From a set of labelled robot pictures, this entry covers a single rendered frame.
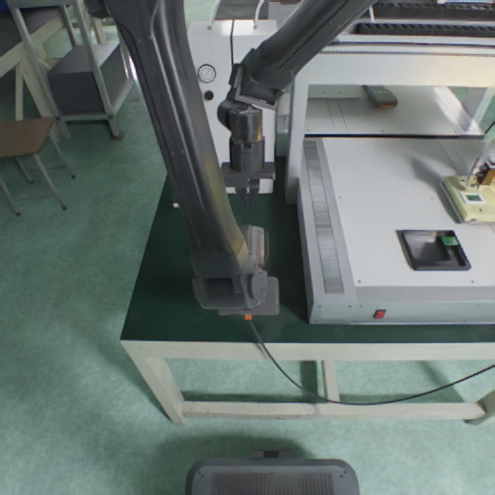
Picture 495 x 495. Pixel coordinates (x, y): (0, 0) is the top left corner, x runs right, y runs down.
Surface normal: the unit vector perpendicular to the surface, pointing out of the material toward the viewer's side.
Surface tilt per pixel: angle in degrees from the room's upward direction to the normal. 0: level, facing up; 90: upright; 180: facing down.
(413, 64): 90
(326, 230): 0
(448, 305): 90
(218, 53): 90
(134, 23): 73
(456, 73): 90
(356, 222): 0
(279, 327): 0
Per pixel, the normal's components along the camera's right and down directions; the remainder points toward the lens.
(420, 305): -0.03, 0.75
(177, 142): -0.24, 0.51
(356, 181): -0.02, -0.66
